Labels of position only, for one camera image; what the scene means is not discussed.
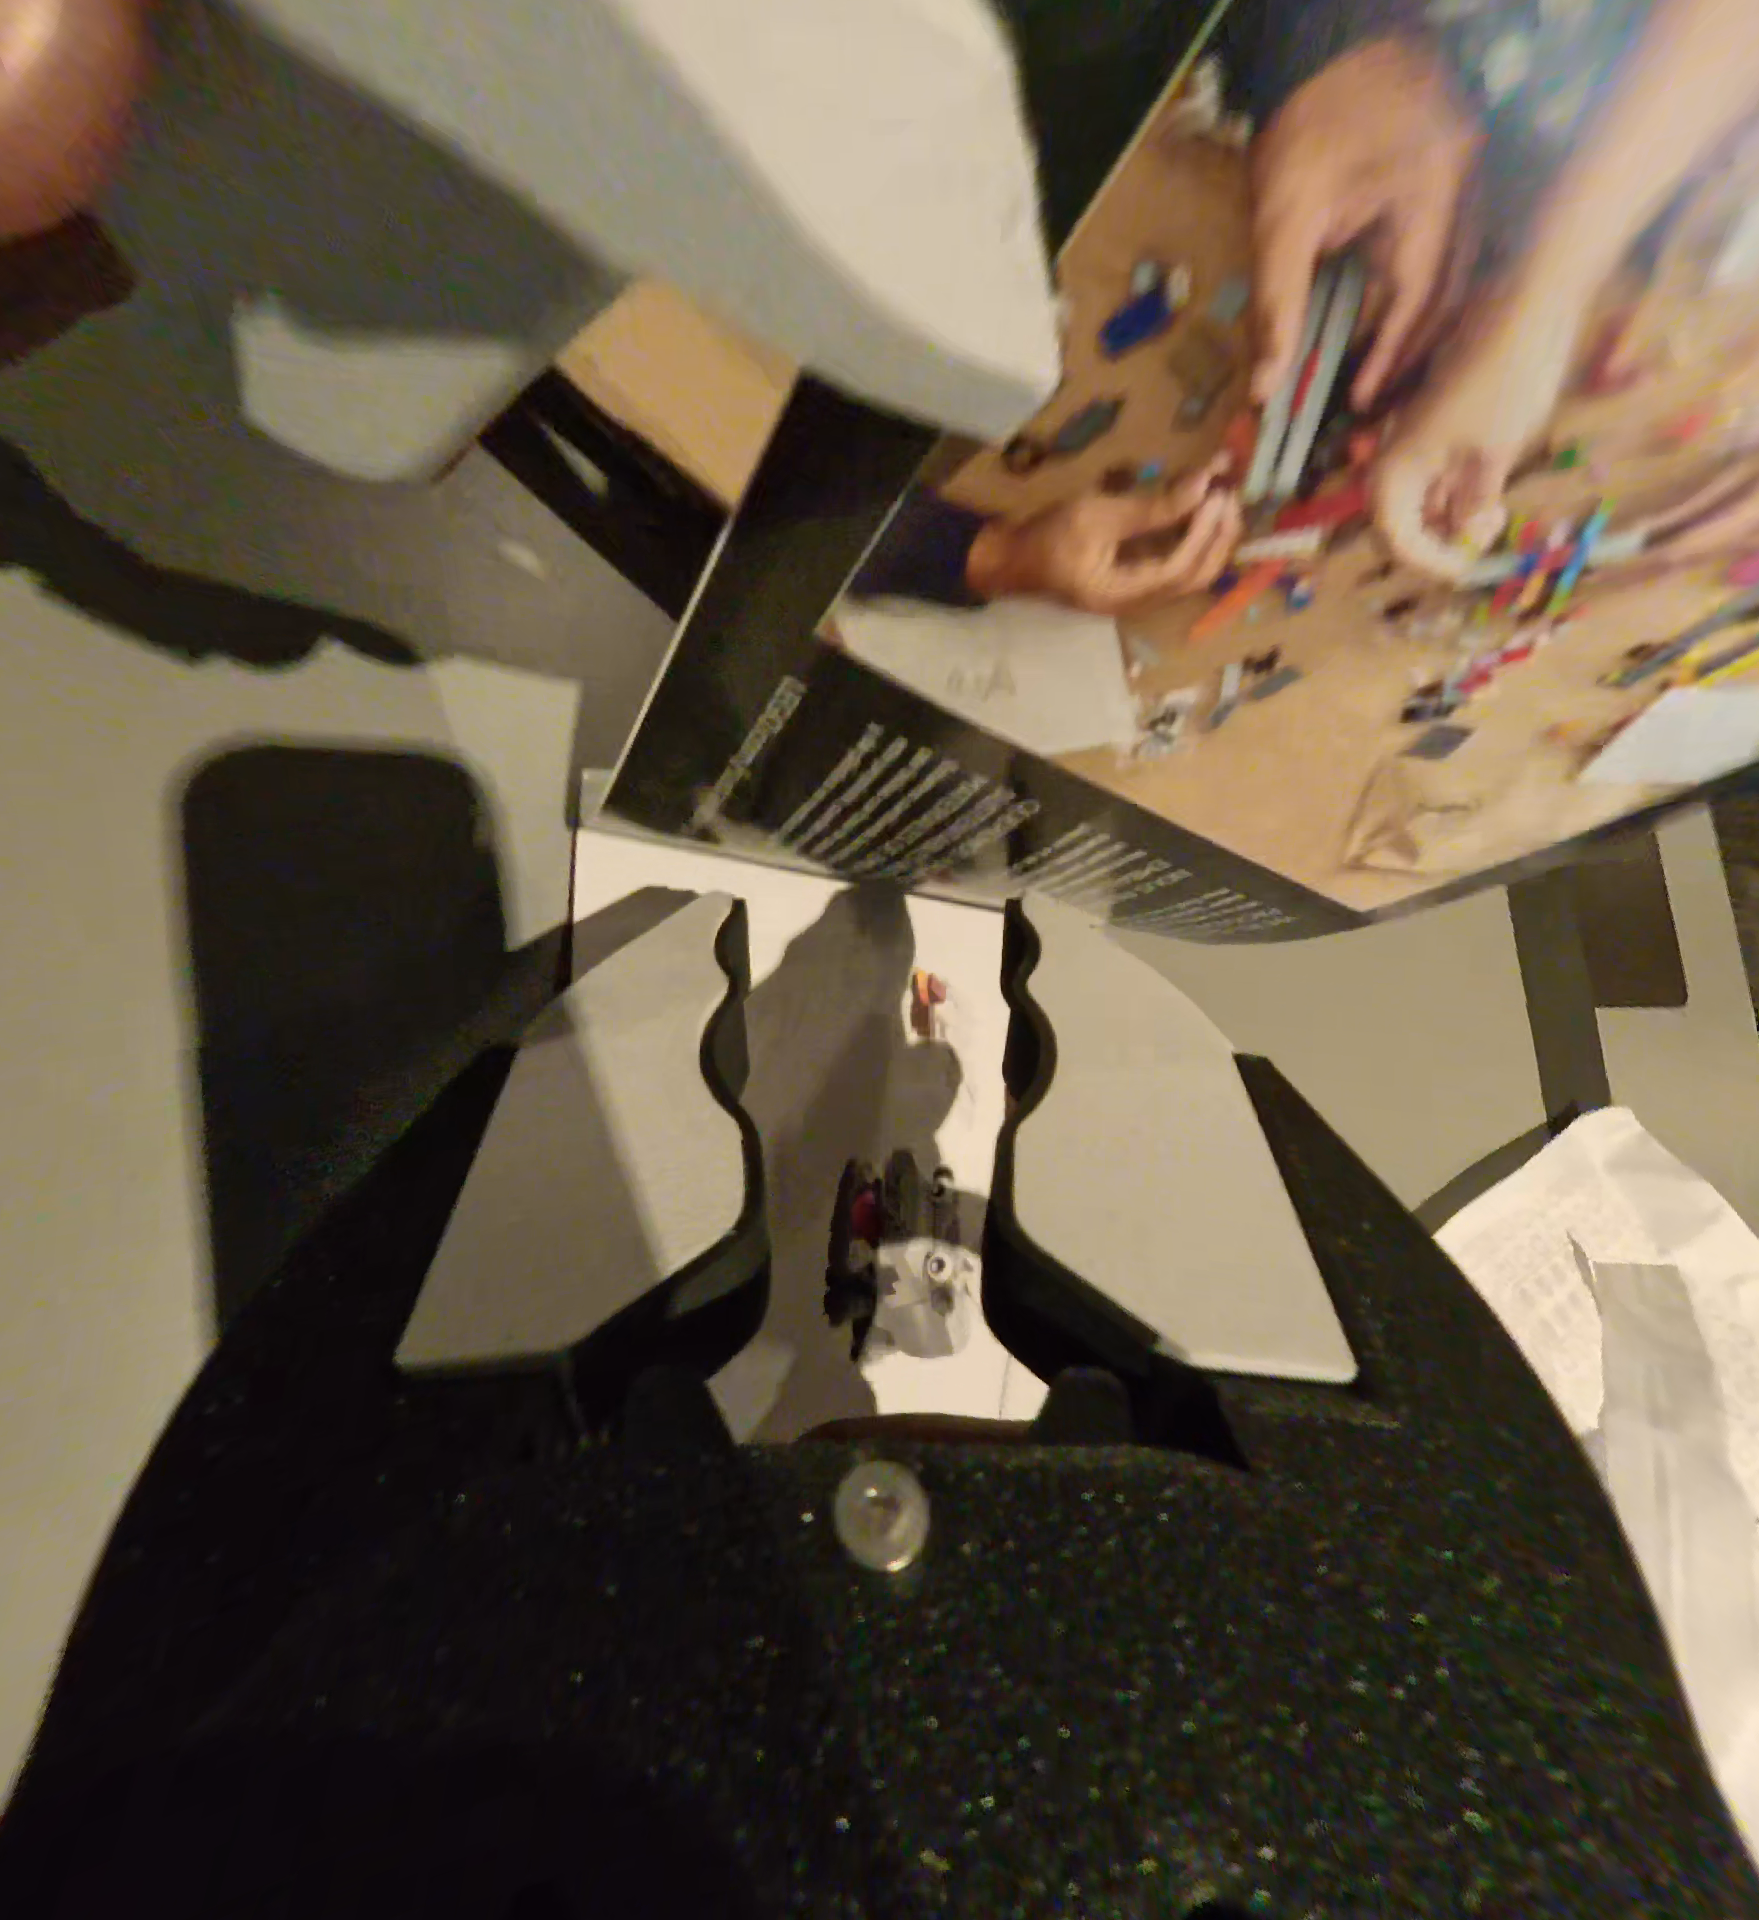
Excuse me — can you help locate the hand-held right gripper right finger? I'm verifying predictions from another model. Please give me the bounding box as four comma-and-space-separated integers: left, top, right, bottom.
983, 895, 1363, 1381

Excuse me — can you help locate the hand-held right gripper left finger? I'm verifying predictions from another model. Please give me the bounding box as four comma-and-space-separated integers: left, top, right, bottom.
393, 892, 772, 1380

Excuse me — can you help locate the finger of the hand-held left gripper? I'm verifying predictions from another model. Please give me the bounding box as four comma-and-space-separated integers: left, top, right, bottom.
107, 0, 1062, 484

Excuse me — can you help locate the printed toy brick box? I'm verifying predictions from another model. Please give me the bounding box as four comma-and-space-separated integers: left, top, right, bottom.
480, 0, 1759, 950

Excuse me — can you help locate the grey desk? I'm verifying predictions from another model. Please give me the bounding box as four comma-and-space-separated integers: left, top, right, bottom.
0, 241, 1759, 1908

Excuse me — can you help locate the person's left hand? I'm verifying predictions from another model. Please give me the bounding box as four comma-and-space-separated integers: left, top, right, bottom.
0, 0, 149, 250

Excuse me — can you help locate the torn white paper bag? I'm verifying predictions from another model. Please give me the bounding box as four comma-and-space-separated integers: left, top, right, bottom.
1433, 1108, 1759, 1920

